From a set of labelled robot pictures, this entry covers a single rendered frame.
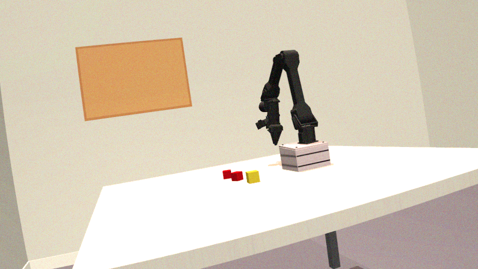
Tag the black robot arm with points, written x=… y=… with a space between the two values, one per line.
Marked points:
x=303 y=119

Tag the red cube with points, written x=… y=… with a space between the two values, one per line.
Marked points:
x=236 y=176
x=226 y=174

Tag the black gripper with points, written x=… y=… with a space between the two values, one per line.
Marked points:
x=275 y=127

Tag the yellow cube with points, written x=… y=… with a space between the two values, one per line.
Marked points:
x=252 y=176

